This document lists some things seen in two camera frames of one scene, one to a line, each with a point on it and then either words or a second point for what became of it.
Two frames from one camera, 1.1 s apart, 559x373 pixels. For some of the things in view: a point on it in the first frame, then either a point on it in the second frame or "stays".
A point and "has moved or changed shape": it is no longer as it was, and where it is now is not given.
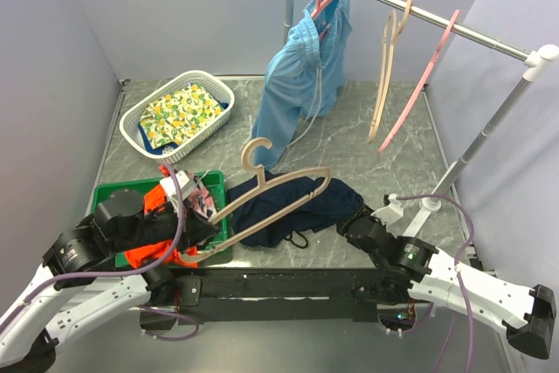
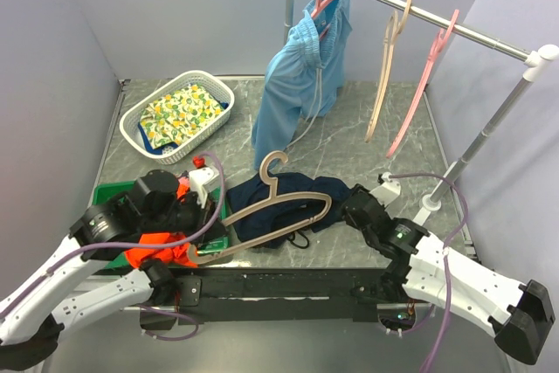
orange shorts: x=155 y=200 stays
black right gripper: x=363 y=210 → x=360 y=187
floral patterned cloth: x=176 y=114 stays
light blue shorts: x=304 y=75 stays
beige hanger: x=264 y=178 → x=272 y=196
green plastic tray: x=213 y=181 stays
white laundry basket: x=129 y=121 stays
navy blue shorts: x=322 y=211 has moved or changed shape
